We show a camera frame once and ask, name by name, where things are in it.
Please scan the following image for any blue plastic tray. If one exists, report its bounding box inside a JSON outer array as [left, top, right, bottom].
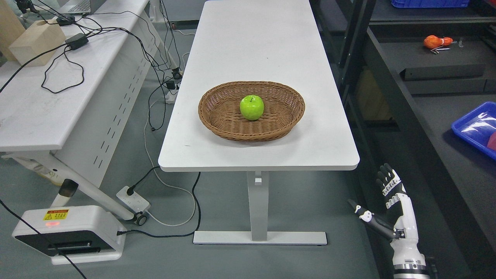
[[451, 102, 496, 160]]

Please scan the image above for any black power adapter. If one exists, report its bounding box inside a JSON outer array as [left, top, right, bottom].
[[64, 33, 89, 50]]

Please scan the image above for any black metal shelf rack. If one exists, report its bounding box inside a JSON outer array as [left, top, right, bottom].
[[310, 0, 495, 279]]

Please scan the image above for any wooden block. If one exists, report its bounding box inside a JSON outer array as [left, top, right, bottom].
[[9, 19, 66, 65]]

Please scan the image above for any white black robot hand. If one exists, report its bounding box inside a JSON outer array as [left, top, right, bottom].
[[348, 163, 427, 267]]

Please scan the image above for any silver laptop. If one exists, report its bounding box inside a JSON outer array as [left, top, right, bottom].
[[57, 0, 106, 15]]

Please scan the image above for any orange toy on shelf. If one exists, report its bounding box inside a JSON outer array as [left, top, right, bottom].
[[423, 35, 453, 49]]

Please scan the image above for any white floor machine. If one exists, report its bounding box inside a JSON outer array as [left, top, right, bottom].
[[12, 205, 126, 265]]

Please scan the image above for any blue storage bin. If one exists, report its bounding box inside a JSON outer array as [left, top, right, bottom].
[[390, 0, 470, 9]]

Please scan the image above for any brown wicker basket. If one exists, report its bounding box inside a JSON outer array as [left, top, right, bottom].
[[198, 81, 305, 141]]

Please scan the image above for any green apple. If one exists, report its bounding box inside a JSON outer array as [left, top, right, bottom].
[[239, 94, 264, 121]]

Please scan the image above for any white left desk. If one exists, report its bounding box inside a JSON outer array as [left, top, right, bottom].
[[0, 0, 163, 221]]

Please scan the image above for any white centre table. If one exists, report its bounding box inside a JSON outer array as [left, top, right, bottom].
[[158, 0, 360, 245]]

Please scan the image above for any black computer mouse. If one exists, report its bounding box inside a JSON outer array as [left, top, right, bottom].
[[55, 14, 76, 27]]

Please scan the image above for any white power strip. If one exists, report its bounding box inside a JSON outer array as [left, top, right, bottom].
[[116, 186, 151, 213]]

